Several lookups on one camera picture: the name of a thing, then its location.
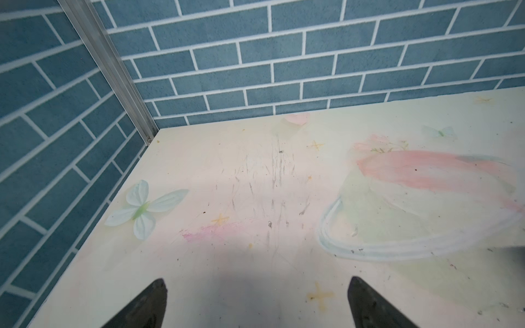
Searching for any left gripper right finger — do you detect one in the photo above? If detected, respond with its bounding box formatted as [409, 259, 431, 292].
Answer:
[347, 276, 418, 328]

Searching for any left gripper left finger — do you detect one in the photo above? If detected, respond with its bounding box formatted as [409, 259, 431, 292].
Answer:
[103, 278, 168, 328]

